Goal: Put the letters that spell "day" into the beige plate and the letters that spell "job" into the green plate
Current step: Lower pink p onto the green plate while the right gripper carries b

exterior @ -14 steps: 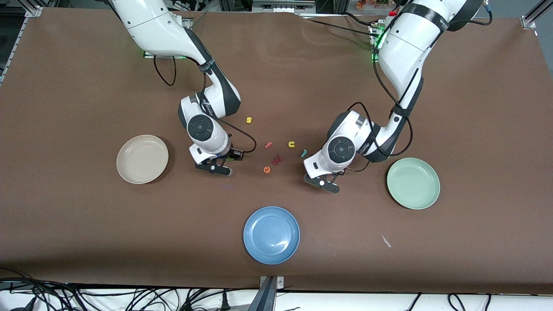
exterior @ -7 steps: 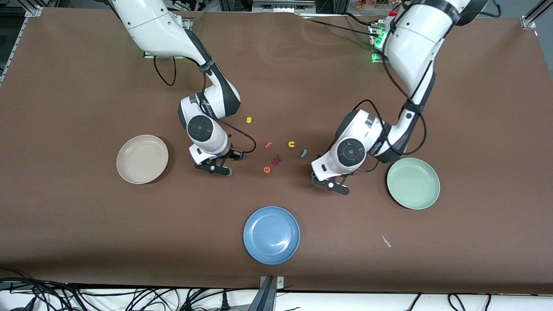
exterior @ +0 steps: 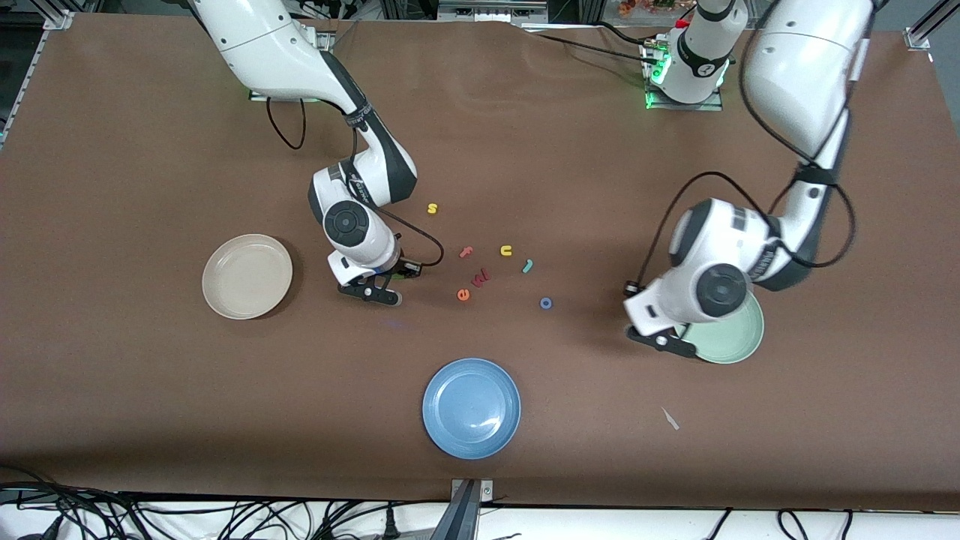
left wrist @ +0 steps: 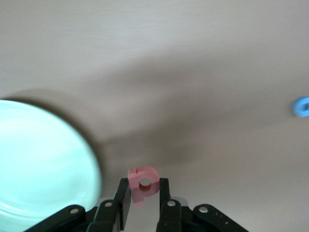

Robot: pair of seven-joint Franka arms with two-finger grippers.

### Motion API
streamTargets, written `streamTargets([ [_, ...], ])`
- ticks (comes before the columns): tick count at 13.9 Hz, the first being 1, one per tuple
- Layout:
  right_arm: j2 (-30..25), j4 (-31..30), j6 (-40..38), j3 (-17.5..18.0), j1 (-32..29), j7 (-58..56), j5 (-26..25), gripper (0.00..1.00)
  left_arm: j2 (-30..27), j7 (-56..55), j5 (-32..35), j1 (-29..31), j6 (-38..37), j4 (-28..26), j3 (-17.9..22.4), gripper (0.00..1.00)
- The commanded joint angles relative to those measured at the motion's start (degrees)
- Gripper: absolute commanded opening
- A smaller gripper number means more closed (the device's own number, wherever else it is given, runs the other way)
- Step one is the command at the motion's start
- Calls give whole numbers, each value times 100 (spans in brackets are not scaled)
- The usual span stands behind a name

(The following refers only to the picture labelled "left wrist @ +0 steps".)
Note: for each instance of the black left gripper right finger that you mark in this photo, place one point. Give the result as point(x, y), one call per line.
point(169, 215)

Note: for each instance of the brown table cover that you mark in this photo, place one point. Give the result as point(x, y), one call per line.
point(169, 60)

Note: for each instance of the pink foam letter d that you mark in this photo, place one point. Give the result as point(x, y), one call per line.
point(136, 191)

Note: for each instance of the pale green plate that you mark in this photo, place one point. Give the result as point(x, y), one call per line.
point(43, 159)

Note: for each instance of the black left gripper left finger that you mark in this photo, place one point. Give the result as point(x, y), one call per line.
point(113, 212)

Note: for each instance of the blue foam letter o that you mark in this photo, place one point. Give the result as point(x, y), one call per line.
point(299, 107)

